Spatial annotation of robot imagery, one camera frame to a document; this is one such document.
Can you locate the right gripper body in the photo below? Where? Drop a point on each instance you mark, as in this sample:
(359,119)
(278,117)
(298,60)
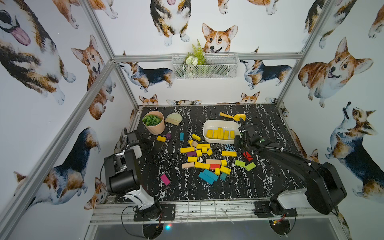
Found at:
(244,144)

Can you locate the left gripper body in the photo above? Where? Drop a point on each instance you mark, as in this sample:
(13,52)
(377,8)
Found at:
(132,137)

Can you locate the white plastic bin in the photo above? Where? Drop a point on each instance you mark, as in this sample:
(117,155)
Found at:
(221,132)

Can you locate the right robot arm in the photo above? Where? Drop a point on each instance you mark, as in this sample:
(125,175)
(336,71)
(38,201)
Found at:
(323,189)

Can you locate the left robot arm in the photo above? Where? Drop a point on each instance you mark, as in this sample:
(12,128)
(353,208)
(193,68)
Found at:
(122,172)

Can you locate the blue grid block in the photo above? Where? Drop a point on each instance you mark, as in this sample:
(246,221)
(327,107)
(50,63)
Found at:
(229,148)

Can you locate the yellow toy shovel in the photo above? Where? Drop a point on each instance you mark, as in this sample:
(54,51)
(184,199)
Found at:
(236,117)

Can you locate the long yellow block right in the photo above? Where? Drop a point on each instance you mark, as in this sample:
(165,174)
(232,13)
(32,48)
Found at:
(229,154)

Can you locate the terracotta pot with plant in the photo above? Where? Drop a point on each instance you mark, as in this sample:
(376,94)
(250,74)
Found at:
(155,123)

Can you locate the green block left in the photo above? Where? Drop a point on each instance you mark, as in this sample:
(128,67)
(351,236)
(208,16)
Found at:
(240,163)

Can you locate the green block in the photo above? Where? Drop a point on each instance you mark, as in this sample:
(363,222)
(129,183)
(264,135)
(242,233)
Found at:
(240,163)
(250,166)

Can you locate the green block right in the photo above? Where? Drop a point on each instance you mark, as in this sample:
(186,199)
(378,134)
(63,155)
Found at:
(250,166)

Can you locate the natural wood block upper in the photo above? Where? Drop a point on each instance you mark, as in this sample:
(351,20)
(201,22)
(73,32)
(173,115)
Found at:
(213,162)

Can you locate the natural wood block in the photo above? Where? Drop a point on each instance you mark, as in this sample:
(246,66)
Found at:
(188,165)
(213,162)

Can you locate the red block in pile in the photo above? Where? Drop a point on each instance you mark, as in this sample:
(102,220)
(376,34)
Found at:
(213,167)

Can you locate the small teal block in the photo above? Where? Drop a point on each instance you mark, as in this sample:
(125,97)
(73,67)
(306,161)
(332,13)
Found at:
(223,176)

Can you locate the teal long block rear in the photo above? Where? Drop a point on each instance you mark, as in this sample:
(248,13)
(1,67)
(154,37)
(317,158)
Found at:
(211,175)

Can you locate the teal long block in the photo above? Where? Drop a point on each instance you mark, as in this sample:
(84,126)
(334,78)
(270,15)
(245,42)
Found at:
(206,178)
(211,175)

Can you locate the yellow long block left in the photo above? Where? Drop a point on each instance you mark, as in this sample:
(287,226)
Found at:
(187,150)

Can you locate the yellow long block bottom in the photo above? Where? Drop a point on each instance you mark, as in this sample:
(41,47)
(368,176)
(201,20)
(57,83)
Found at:
(202,166)

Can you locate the magenta block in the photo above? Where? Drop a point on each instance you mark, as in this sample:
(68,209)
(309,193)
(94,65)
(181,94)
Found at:
(165,179)

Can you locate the teal long block front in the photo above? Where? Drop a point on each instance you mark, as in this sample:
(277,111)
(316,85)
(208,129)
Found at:
(206,178)

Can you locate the natural wood block lower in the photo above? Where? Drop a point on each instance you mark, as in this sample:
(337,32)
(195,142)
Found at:
(188,165)

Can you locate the artificial fern and flower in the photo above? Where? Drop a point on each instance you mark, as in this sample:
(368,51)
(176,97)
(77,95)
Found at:
(195,63)

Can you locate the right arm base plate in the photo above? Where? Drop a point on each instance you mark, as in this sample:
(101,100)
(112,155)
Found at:
(268,209)

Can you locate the white wire wall basket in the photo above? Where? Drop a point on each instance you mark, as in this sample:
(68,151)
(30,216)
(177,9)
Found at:
(213,66)

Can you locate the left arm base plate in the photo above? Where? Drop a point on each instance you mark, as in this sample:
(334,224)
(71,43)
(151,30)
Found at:
(162,212)

